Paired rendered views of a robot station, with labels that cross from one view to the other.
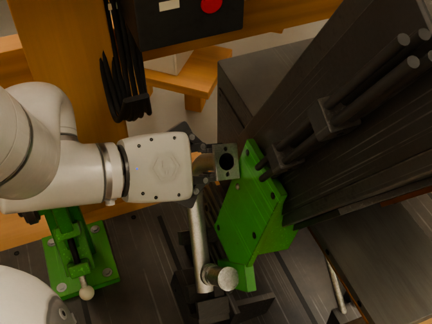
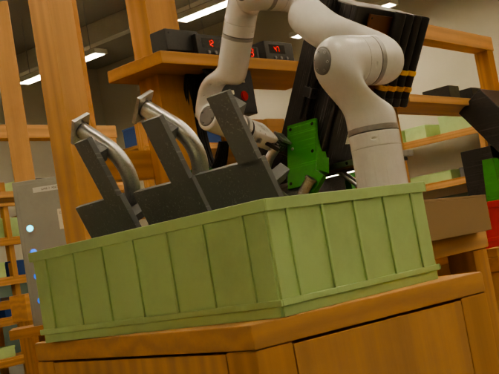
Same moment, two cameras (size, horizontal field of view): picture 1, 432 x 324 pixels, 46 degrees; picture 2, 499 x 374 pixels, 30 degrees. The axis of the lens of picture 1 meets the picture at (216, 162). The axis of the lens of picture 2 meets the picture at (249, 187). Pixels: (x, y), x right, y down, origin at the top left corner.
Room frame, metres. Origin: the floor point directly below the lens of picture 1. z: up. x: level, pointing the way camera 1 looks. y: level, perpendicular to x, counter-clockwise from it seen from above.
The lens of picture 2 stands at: (-1.99, 1.47, 0.88)
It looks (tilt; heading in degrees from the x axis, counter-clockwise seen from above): 4 degrees up; 332
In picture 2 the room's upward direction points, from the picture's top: 10 degrees counter-clockwise
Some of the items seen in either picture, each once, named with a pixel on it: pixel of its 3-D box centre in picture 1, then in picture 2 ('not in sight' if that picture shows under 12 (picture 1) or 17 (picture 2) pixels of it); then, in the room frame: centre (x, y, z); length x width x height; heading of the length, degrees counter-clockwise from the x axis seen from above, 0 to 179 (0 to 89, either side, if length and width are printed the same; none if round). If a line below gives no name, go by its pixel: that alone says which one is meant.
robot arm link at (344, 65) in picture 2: not in sight; (354, 84); (-0.20, 0.19, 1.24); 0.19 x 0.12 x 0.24; 96
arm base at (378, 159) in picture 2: not in sight; (380, 171); (-0.20, 0.16, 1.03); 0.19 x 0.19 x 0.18
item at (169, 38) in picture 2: not in sight; (175, 43); (0.66, 0.23, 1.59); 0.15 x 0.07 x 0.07; 111
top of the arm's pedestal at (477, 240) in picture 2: not in sight; (395, 254); (-0.20, 0.16, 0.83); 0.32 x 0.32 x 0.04; 22
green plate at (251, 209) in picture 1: (264, 207); (308, 153); (0.48, -0.08, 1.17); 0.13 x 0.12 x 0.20; 111
